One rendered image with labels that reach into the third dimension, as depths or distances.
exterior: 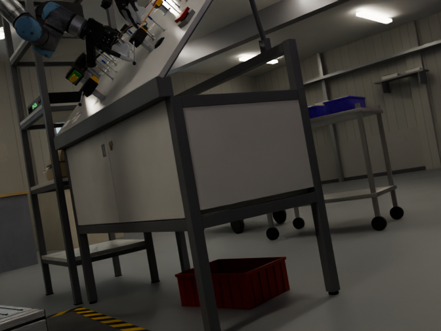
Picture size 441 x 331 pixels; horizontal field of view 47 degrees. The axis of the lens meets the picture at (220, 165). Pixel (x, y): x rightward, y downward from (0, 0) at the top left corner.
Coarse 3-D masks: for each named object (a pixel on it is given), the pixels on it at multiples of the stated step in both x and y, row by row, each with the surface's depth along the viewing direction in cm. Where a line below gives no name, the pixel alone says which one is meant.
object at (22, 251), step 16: (16, 192) 492; (0, 208) 480; (16, 208) 492; (0, 224) 478; (16, 224) 490; (0, 240) 476; (16, 240) 487; (32, 240) 499; (0, 256) 474; (16, 256) 485; (32, 256) 497; (0, 272) 472
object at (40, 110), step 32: (32, 0) 265; (64, 0) 327; (64, 32) 273; (32, 64) 316; (64, 64) 327; (32, 128) 311; (32, 192) 304; (64, 224) 260; (64, 256) 276; (96, 256) 268
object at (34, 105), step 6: (54, 96) 271; (60, 96) 273; (66, 96) 275; (72, 96) 276; (78, 96) 278; (36, 102) 280; (54, 102) 271; (60, 102) 272; (66, 102) 275; (30, 108) 291; (36, 108) 282
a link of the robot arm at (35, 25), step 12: (0, 0) 170; (12, 0) 171; (0, 12) 172; (12, 12) 170; (24, 12) 171; (12, 24) 171; (24, 24) 167; (36, 24) 168; (24, 36) 168; (36, 36) 170; (48, 36) 177
